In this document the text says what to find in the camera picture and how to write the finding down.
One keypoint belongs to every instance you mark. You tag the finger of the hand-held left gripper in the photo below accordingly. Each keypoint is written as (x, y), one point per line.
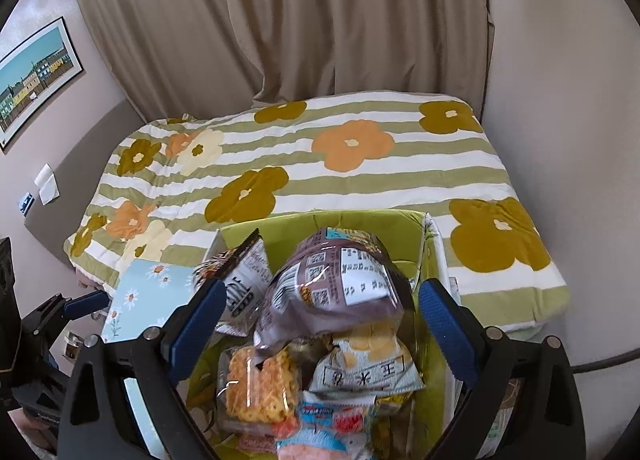
(85, 302)

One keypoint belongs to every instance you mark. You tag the striped floral blanket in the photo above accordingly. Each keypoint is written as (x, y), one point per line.
(400, 180)

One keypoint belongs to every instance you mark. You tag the wall poster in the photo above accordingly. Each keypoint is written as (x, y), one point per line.
(35, 75)

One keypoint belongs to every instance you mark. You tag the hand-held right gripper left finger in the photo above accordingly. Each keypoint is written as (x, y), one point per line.
(197, 325)

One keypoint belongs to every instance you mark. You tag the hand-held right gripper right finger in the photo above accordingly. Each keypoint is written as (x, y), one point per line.
(445, 325)

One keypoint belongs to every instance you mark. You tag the black red snack packet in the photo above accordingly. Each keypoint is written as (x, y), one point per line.
(245, 285)

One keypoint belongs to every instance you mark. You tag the small glass jar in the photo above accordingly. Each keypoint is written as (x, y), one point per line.
(72, 342)

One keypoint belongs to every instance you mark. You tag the brown grey snack packet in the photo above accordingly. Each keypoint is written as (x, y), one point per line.
(330, 290)

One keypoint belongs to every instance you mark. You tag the green cardboard box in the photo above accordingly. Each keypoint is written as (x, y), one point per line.
(400, 240)

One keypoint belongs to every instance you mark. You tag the blue wall socket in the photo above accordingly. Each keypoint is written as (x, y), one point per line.
(26, 203)

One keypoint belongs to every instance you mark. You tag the blue red snack packet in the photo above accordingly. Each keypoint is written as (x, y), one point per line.
(325, 415)

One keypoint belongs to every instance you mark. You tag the beige curtain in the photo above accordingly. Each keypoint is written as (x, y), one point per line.
(300, 15)

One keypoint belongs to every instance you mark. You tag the grey corn chip packet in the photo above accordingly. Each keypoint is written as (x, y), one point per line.
(365, 365)

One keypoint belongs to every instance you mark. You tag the clear yellow noodle snack packet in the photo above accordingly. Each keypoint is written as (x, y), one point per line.
(255, 385)

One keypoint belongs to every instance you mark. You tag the white wall switch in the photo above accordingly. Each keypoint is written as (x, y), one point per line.
(47, 183)

